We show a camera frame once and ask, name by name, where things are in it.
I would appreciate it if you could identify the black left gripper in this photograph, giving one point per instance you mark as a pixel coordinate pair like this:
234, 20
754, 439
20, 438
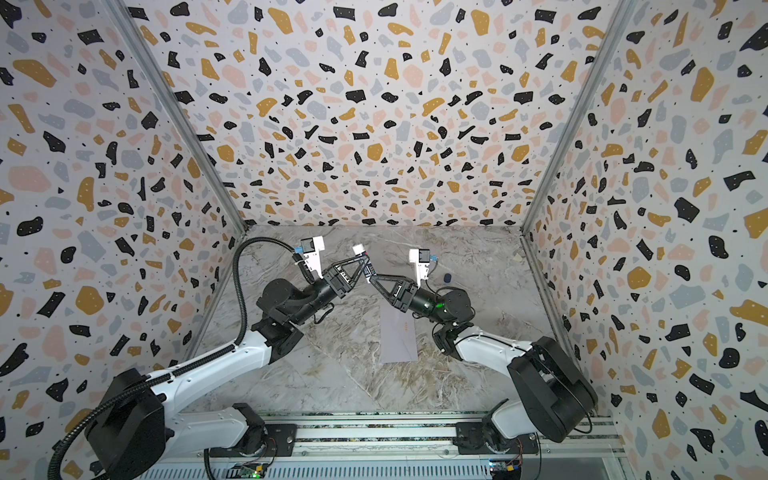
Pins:
340, 285

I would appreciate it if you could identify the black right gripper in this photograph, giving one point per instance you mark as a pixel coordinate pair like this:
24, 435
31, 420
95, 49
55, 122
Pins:
401, 291

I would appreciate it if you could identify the blue glue stick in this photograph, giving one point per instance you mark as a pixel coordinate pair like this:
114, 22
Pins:
360, 251

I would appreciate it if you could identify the lavender envelope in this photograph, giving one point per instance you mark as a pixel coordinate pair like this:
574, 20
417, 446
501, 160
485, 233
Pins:
398, 340

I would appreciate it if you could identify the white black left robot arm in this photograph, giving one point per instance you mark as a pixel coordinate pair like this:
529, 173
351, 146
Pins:
141, 418

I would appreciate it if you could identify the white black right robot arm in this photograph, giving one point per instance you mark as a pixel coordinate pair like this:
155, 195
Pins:
552, 395

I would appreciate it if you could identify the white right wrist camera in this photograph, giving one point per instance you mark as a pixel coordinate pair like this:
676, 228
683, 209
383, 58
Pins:
423, 262

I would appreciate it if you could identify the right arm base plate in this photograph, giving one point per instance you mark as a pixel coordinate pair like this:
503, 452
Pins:
480, 438

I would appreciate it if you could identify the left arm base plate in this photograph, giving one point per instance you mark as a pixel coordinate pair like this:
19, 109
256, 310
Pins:
268, 441

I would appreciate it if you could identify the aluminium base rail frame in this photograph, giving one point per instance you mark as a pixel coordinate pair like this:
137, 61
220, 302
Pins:
407, 446

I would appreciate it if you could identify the left aluminium corner post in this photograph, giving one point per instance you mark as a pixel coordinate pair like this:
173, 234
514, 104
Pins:
119, 15

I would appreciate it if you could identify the aluminium corner post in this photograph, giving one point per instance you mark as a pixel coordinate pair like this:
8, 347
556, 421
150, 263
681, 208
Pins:
618, 22
119, 15

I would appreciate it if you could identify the right aluminium corner post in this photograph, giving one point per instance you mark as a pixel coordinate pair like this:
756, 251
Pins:
618, 22

